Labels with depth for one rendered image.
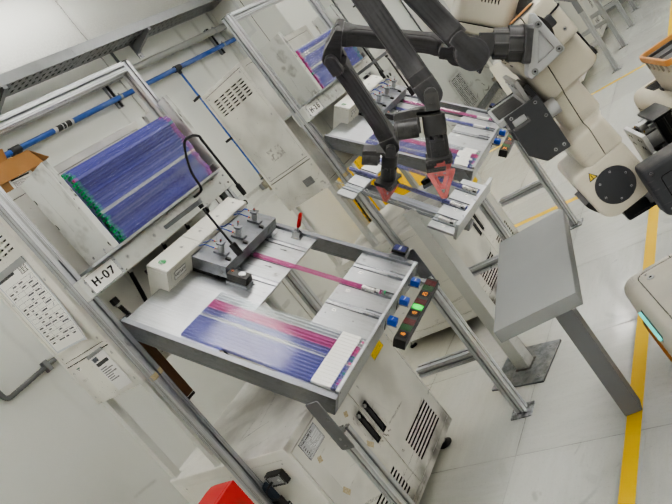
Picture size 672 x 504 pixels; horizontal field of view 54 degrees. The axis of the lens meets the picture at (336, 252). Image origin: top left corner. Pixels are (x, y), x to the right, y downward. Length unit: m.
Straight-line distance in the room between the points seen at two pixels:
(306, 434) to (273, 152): 1.61
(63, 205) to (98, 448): 1.74
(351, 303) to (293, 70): 1.43
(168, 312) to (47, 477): 1.56
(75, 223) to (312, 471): 1.05
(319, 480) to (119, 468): 1.69
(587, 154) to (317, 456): 1.19
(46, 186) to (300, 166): 1.45
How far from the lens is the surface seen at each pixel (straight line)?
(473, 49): 1.61
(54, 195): 2.14
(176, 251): 2.22
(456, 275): 2.61
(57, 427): 3.53
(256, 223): 2.36
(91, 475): 3.56
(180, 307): 2.11
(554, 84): 1.83
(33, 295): 2.30
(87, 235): 2.13
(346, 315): 2.06
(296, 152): 3.22
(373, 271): 2.24
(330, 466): 2.18
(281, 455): 2.09
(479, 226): 3.46
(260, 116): 3.24
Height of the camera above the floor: 1.37
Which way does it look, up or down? 11 degrees down
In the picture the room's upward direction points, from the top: 38 degrees counter-clockwise
